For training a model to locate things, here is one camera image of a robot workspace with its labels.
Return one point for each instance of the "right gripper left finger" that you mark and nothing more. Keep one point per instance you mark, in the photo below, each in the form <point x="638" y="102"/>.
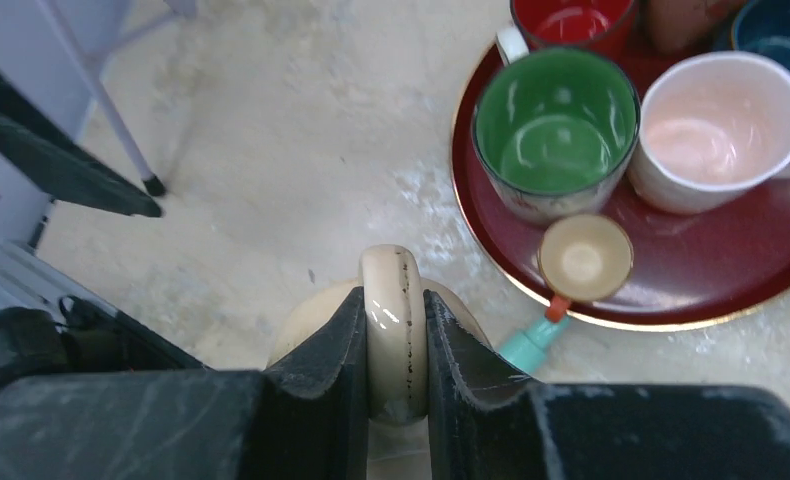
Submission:
<point x="315" y="402"/>

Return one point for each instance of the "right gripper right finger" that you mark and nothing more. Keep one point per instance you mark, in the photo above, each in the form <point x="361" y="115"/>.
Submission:
<point x="482" y="424"/>

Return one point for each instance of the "teal pen tube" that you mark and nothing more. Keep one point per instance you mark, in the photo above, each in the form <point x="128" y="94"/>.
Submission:
<point x="527" y="349"/>

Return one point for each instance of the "cream teapot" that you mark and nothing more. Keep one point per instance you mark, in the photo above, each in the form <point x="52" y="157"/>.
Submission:
<point x="397" y="362"/>

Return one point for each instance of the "small orange cup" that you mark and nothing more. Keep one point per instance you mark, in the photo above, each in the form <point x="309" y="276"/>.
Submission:
<point x="583" y="259"/>

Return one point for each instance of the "red round tray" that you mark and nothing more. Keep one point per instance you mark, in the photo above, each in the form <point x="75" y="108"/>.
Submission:
<point x="689" y="272"/>

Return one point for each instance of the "large white cat mug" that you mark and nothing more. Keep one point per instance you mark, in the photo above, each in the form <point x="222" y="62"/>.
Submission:
<point x="554" y="129"/>

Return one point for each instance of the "pink white mug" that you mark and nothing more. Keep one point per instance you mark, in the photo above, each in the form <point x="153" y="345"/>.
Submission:
<point x="712" y="127"/>

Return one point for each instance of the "red glossy mug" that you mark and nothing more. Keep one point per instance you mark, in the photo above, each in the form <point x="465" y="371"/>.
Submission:
<point x="600" y="26"/>

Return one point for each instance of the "blue mug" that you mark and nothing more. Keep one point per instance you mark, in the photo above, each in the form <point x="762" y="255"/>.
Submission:
<point x="763" y="27"/>

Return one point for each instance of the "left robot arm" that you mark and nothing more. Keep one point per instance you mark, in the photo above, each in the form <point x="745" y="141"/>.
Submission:
<point x="50" y="324"/>

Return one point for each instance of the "tripod stand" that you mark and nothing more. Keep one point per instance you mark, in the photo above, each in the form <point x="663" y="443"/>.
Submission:
<point x="87" y="66"/>

